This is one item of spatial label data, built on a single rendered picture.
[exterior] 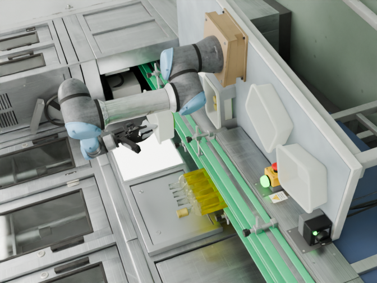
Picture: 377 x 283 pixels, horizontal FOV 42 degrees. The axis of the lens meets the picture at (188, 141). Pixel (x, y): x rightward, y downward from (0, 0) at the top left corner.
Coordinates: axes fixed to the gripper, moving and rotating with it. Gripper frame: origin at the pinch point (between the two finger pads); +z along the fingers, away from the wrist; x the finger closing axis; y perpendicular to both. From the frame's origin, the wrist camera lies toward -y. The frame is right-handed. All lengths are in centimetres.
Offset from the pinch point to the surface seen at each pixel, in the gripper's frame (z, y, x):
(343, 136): 51, -73, -37
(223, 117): 29.5, -10.9, -1.0
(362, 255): 44, -97, -5
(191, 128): 17.0, 5.2, 15.0
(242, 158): 27.1, -37.3, -1.3
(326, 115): 50, -63, -37
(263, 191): 27, -58, -4
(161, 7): 38, 118, 15
